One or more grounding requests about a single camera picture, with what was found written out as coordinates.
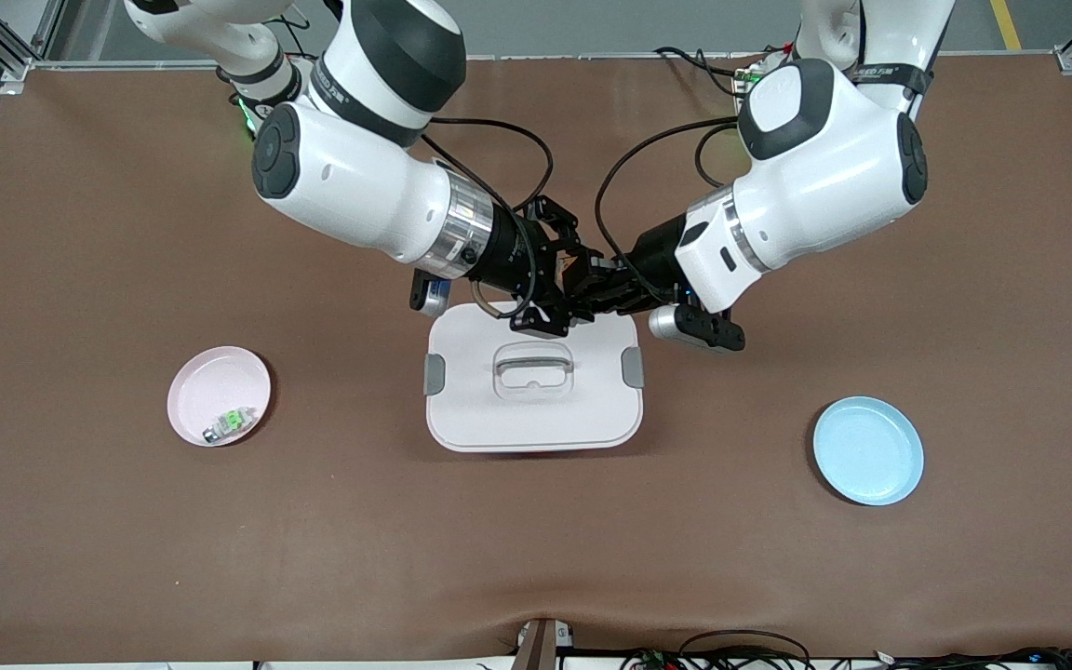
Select white lidded box grey latches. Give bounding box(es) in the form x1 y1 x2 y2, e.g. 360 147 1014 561
423 299 646 454

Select brown table mat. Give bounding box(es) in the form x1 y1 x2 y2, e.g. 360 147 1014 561
0 54 1072 666

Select light blue round plate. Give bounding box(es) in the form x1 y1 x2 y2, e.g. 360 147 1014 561
812 396 925 507

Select pink round plate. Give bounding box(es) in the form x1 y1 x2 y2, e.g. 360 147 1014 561
167 346 273 449

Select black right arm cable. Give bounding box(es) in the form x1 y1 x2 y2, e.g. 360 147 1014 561
420 116 556 322

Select black left base cables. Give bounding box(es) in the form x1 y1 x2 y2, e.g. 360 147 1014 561
654 45 760 99

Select green push-button switch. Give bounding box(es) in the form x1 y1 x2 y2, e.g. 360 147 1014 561
202 407 258 445

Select brown table edge bracket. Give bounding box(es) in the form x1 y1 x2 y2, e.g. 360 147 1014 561
511 618 575 670

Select black looped cable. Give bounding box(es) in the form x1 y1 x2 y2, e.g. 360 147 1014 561
678 630 813 670

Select black cable bundle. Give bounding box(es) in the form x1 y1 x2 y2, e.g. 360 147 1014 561
624 647 1072 670

